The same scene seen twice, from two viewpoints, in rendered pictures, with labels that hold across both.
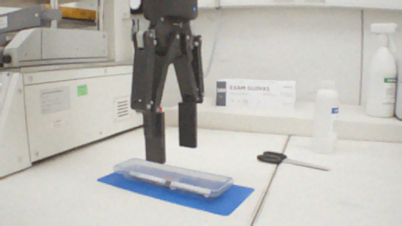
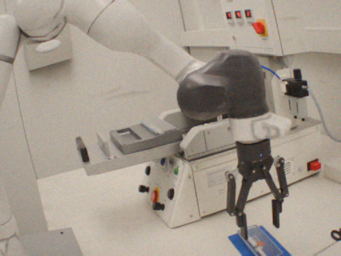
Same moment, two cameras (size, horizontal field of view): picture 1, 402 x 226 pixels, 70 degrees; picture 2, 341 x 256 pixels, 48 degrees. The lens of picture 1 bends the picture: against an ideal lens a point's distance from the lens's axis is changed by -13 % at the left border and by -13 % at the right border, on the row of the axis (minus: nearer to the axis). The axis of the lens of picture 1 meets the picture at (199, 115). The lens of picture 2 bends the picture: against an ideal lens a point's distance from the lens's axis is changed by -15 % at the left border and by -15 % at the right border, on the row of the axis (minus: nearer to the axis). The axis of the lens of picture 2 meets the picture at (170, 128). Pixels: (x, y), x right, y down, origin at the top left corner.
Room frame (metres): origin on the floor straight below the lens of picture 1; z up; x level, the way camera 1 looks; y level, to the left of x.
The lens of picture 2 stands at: (-0.20, -0.51, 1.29)
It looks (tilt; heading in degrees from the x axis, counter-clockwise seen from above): 14 degrees down; 51
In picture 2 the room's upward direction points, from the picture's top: 10 degrees counter-clockwise
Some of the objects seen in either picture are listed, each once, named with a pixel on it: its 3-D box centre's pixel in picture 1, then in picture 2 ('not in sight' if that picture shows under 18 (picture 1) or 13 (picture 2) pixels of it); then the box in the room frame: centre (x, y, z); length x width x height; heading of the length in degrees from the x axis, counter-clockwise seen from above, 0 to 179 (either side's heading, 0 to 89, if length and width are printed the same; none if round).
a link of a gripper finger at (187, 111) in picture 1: (188, 125); (276, 214); (0.49, 0.02, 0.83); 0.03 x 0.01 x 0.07; 60
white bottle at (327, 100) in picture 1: (326, 116); not in sight; (0.63, -0.26, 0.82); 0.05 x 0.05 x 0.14
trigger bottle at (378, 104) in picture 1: (383, 69); not in sight; (0.79, -0.49, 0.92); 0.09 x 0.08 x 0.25; 28
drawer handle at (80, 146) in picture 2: not in sight; (81, 148); (0.34, 0.56, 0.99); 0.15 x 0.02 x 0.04; 66
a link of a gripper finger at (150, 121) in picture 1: (145, 119); (235, 218); (0.41, 0.07, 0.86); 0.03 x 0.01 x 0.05; 150
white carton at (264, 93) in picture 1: (257, 92); not in sight; (0.97, -0.18, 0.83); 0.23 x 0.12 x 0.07; 73
